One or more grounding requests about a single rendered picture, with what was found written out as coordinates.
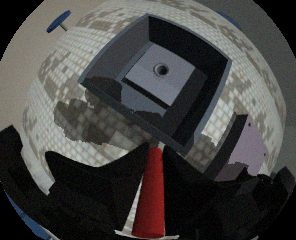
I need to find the red peg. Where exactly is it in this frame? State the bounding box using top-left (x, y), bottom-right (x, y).
top-left (131, 147), bottom-right (165, 239)

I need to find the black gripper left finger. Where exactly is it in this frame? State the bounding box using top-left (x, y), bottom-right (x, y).
top-left (44, 143), bottom-right (149, 232)

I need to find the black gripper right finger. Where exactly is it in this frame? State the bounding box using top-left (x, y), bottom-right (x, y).
top-left (163, 145), bottom-right (259, 236)

